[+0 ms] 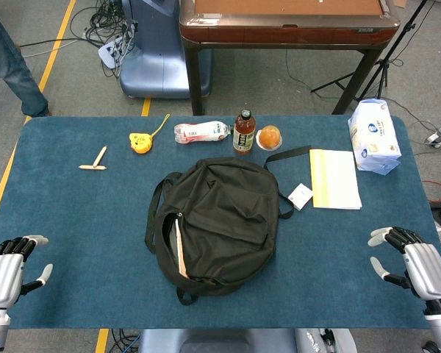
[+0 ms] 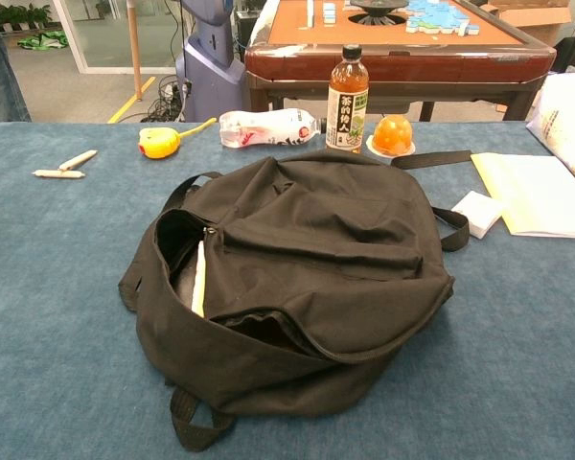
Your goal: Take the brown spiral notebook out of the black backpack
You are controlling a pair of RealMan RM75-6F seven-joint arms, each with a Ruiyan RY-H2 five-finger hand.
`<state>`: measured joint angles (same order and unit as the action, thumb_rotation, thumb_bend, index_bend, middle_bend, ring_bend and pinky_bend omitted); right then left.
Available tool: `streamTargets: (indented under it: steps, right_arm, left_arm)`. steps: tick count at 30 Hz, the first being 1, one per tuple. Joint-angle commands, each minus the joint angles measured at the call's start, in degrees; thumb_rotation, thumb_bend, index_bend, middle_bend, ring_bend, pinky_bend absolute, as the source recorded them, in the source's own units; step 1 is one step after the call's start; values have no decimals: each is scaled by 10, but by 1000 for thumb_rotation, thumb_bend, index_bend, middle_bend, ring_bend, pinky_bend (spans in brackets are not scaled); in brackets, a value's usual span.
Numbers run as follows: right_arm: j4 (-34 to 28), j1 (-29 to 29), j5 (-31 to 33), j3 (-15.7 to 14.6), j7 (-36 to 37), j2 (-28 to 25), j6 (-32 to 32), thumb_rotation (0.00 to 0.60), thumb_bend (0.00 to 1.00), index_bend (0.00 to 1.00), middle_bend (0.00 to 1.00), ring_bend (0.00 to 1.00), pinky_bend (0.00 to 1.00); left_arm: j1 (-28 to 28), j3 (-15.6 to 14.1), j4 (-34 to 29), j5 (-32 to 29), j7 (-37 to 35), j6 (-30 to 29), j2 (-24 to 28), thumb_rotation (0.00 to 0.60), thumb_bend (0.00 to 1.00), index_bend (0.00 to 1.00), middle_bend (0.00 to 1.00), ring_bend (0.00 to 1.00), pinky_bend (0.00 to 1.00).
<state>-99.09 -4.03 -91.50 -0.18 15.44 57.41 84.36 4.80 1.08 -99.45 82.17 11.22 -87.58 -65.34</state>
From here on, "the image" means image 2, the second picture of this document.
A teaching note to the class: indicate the black fabric backpack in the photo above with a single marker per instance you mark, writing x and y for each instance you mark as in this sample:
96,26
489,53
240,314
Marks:
316,230

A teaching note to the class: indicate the spiral notebook with kraft cover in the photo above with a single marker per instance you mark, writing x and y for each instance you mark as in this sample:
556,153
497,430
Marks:
200,282

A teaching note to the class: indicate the purple blue robot base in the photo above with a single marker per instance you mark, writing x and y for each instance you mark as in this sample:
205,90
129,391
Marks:
206,72

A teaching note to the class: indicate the white plastic bag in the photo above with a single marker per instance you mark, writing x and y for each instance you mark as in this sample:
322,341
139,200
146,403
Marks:
565,124

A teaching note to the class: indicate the clear bottle with red label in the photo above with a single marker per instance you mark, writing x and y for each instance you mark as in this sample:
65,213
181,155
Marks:
268,127

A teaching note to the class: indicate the orange jelly cup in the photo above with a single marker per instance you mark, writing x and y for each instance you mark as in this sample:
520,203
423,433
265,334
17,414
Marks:
392,134

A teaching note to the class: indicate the brown tea bottle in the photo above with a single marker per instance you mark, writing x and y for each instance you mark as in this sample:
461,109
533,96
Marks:
347,96

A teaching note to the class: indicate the yellow tape measure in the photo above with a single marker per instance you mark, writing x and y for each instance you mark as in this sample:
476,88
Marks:
158,144

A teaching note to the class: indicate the small white box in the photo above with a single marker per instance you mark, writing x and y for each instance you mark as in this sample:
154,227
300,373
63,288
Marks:
476,211

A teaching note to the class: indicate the brown mahjong table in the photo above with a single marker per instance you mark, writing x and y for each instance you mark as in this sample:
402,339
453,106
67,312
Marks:
412,62

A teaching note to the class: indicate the white mahjong tile row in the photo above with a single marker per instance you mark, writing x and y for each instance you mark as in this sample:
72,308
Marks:
310,12

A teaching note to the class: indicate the blue mahjong tile stack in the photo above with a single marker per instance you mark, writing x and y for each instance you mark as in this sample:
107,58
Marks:
329,13

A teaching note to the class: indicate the black mahjong table hub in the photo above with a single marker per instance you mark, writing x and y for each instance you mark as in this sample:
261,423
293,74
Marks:
378,12

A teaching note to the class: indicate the wooden pole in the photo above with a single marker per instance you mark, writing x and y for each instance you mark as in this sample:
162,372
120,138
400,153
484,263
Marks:
134,48

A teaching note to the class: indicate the pale yellow paper booklet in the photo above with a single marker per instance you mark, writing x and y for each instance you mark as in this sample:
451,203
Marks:
541,196

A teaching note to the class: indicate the blue table cloth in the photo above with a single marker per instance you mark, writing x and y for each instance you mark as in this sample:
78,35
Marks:
52,335

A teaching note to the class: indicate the blue mahjong tile pile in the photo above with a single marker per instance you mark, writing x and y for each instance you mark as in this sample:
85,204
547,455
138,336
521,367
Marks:
436,19

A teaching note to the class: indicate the green cloth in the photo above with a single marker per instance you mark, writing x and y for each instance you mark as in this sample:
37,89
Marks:
43,40

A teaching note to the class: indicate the cardboard box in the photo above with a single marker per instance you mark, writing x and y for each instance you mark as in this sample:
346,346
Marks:
532,19

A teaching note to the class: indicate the potted green plants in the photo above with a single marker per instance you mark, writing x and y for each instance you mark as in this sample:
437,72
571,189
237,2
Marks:
24,16

